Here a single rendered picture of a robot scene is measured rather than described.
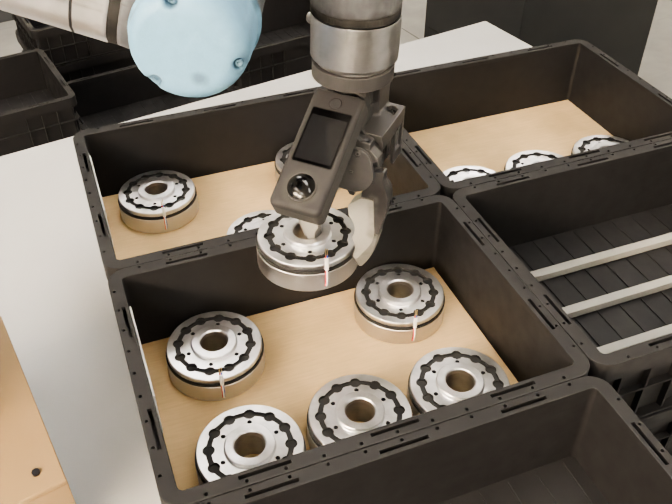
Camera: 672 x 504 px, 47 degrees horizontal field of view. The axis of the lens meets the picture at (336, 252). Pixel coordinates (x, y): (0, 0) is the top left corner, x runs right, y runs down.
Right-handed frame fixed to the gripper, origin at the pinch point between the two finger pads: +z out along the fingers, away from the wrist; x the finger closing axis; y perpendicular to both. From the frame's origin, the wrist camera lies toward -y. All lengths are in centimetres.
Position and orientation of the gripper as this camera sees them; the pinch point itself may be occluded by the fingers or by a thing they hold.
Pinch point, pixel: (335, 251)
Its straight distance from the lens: 77.8
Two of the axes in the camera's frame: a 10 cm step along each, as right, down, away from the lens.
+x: -9.2, -2.8, 2.8
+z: -0.3, 7.6, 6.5
